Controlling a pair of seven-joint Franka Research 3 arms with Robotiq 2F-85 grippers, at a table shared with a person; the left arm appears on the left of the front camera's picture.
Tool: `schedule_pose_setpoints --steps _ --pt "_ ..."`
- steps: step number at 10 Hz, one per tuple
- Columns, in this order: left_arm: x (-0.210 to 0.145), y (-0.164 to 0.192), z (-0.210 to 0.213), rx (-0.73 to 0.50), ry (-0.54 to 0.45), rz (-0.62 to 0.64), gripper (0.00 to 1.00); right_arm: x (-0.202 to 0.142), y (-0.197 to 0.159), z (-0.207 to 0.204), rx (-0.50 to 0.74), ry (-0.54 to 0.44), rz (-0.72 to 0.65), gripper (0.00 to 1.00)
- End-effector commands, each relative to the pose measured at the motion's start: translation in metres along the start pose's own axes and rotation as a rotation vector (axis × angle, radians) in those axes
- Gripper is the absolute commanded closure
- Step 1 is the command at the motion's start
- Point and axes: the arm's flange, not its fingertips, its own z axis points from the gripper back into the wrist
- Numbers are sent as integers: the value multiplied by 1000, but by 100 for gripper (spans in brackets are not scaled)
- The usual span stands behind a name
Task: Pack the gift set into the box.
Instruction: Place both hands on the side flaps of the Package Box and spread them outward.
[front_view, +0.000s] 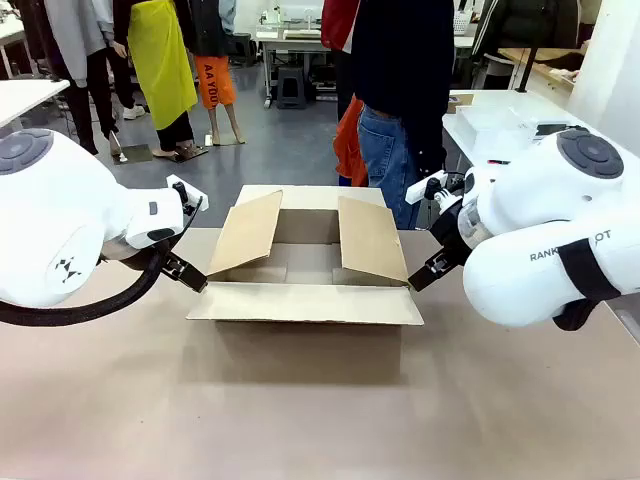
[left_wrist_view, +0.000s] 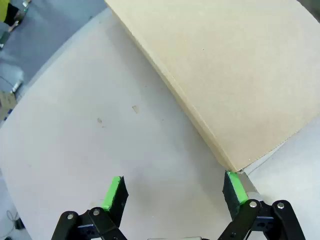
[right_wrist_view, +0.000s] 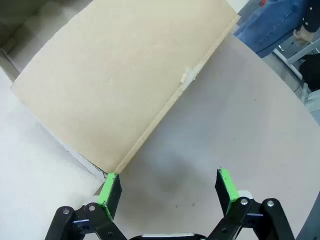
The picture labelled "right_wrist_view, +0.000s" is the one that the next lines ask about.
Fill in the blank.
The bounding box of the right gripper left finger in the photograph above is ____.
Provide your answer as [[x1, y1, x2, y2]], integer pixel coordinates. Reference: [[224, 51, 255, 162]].
[[44, 172, 131, 240]]

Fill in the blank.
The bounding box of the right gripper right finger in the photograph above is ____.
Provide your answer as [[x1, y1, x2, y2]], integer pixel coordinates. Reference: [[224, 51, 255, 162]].
[[206, 168, 295, 240]]

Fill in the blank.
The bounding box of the brown cardboard shipping box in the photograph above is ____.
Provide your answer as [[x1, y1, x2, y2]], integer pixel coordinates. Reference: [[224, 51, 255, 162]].
[[0, 0, 242, 181]]

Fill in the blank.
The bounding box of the person's left forearm dark sleeve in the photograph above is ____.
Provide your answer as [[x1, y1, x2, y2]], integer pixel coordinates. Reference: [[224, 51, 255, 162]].
[[298, 0, 320, 34]]

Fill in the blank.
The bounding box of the person's left hand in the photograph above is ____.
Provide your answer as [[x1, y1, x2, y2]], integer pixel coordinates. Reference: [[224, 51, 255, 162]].
[[293, 24, 315, 46]]

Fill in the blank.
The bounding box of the person in blue jeans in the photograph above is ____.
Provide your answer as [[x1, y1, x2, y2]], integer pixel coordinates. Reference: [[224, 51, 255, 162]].
[[232, 0, 307, 59]]

